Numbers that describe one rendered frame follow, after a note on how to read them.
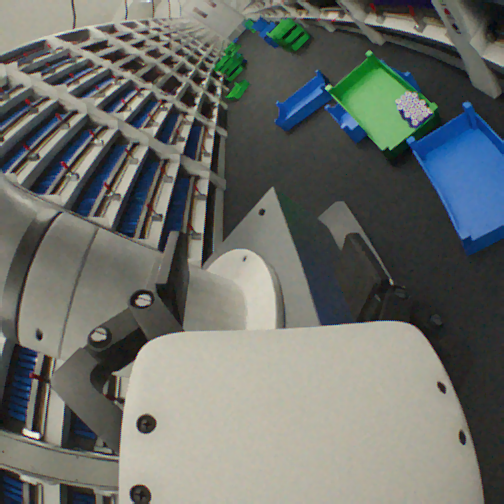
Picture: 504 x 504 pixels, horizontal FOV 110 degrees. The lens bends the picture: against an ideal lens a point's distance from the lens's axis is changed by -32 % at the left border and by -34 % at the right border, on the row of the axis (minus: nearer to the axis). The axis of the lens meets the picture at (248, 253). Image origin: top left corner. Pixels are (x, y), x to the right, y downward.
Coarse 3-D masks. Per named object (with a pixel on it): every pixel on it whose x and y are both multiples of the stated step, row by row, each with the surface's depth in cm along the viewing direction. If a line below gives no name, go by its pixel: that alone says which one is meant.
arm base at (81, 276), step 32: (64, 224) 16; (64, 256) 15; (96, 256) 16; (128, 256) 18; (224, 256) 30; (256, 256) 25; (32, 288) 13; (64, 288) 14; (96, 288) 15; (128, 288) 17; (192, 288) 20; (224, 288) 23; (256, 288) 23; (32, 320) 13; (64, 320) 14; (96, 320) 15; (192, 320) 19; (224, 320) 21; (256, 320) 21; (64, 352) 15
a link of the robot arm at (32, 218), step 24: (0, 168) 15; (0, 192) 13; (0, 216) 12; (24, 216) 14; (48, 216) 15; (0, 240) 12; (24, 240) 13; (0, 264) 11; (24, 264) 13; (0, 288) 11; (0, 312) 12; (0, 336) 13
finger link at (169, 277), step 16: (176, 240) 12; (160, 256) 12; (176, 256) 11; (160, 272) 10; (176, 272) 10; (160, 288) 10; (176, 288) 10; (176, 304) 10; (112, 320) 9; (128, 320) 9; (96, 336) 8; (112, 336) 8; (128, 336) 8; (144, 336) 9; (96, 352) 8; (128, 352) 9
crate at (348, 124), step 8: (400, 72) 62; (408, 72) 56; (408, 80) 57; (416, 88) 59; (328, 104) 83; (336, 112) 86; (344, 112) 86; (336, 120) 80; (344, 120) 85; (352, 120) 81; (344, 128) 72; (352, 128) 72; (360, 128) 72; (352, 136) 74; (360, 136) 74
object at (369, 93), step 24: (360, 72) 65; (384, 72) 61; (336, 96) 71; (360, 96) 68; (384, 96) 62; (360, 120) 68; (384, 120) 63; (432, 120) 50; (384, 144) 57; (408, 144) 58
